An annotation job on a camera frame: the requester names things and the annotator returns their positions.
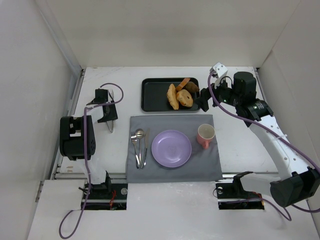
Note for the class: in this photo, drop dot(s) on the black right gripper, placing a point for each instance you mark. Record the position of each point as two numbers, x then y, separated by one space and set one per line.
206 95

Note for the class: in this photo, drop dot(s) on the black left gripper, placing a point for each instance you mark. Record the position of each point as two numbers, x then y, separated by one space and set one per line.
109 116

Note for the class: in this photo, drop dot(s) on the metal tongs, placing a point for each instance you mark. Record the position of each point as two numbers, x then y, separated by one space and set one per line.
110 126

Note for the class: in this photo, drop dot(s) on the long golden bread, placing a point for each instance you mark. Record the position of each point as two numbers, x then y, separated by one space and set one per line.
172 97

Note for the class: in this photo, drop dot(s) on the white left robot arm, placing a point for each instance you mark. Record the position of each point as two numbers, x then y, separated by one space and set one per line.
78 143

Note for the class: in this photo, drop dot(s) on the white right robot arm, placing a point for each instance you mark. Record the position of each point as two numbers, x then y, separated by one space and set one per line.
299 176

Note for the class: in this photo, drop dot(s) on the round bagel bread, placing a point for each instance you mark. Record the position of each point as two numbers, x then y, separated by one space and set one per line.
185 98

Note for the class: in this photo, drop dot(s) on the dark brown bread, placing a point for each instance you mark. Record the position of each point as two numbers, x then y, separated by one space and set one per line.
191 87

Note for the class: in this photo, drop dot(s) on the orange bread slice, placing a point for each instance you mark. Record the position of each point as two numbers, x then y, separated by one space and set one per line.
182 84

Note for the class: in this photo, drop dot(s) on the pink mug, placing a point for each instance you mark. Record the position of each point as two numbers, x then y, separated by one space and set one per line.
205 135

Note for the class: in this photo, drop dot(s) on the black baking tray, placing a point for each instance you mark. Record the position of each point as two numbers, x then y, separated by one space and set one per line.
154 95

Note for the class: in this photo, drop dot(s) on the silver fork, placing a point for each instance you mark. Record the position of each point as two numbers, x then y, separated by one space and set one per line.
133 138

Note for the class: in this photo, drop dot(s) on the silver spoon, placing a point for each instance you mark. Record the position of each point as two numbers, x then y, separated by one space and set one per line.
140 133

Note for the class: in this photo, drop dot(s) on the purple plate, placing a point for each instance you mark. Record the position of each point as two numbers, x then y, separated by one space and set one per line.
171 148

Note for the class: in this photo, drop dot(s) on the silver knife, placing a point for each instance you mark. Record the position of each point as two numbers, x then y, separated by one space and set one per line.
146 144

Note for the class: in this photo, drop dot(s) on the grey cloth placemat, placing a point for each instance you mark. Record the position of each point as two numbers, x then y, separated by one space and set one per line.
203 165

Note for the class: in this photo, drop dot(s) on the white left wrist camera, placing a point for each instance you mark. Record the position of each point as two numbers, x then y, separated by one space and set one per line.
110 94

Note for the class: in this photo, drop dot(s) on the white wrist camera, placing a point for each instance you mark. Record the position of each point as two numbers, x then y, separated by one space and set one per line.
218 71
110 94

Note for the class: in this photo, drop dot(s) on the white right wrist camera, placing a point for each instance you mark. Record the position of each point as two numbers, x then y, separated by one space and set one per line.
218 71

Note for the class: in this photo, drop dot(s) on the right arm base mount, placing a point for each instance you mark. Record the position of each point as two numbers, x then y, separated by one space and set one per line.
230 198

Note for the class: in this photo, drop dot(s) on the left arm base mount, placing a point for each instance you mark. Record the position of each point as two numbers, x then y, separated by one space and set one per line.
111 198

